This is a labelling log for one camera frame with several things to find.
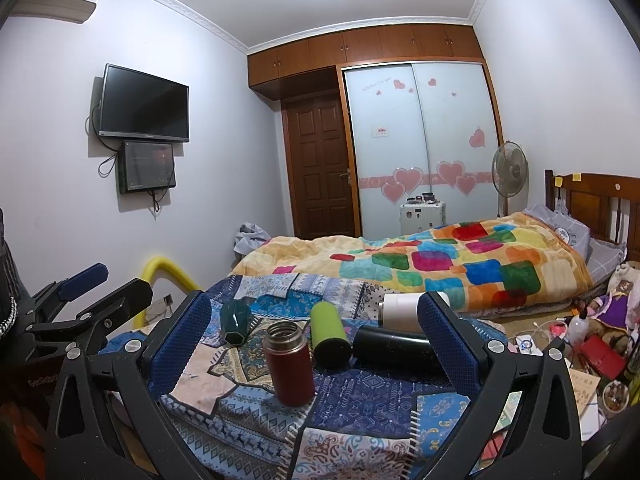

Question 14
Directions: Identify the red box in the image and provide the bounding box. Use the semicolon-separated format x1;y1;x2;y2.
579;335;627;380

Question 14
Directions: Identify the grey cloth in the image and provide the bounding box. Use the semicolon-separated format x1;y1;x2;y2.
234;222;272;267

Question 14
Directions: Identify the yellow foam tube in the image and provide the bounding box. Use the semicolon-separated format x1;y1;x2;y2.
140;256;202;327

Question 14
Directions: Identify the blue patterned blanket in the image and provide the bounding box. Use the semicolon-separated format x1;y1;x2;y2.
100;272;522;480

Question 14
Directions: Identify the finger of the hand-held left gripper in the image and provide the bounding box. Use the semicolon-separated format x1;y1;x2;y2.
24;277;154;357
27;261;109;322

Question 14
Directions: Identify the wooden bed headboard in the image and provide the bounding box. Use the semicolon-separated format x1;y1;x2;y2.
544;169;640;262

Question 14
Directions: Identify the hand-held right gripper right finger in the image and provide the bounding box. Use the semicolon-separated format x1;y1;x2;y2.
417;290;583;480

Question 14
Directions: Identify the dark green faceted cup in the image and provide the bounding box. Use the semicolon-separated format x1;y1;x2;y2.
220;299;259;347

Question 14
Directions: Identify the standing fan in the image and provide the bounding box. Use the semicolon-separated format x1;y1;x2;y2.
491;141;530;219

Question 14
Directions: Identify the black thermos cup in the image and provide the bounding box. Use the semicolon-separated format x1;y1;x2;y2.
352;325;447;377

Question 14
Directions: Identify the wardrobe with heart stickers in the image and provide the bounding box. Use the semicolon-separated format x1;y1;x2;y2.
247;25;505;241

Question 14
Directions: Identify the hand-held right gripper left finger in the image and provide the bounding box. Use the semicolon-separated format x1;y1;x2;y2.
44;290;221;480

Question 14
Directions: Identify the colourful checked blanket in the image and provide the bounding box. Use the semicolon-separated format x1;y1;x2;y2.
231;211;596;320

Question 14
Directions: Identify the purple stuffed doll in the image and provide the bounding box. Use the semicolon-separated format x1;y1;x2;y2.
592;262;640;333

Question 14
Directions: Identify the white suitcase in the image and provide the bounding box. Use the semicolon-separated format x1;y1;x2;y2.
399;199;447;234

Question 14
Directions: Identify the white cup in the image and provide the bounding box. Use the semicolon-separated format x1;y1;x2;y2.
380;292;426;334

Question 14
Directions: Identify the brown wooden door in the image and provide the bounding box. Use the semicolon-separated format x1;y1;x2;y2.
281;95;357;241

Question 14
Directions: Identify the white spray bottle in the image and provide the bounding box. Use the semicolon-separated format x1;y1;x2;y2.
565;310;591;349

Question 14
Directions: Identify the black television cable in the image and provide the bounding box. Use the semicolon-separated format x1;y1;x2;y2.
85;76;121;179

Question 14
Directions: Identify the small wall screen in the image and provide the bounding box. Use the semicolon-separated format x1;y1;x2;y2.
118;140;178;195

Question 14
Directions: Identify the light green cup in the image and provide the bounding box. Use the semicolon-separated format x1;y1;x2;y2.
310;301;353;368

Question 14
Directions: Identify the black wall television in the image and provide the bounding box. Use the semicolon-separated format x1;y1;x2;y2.
98;63;191;144

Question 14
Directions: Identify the grey pillow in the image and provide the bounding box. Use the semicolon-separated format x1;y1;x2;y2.
522;204;627;272

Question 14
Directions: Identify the red thermos cup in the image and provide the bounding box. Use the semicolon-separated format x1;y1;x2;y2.
263;322;317;407

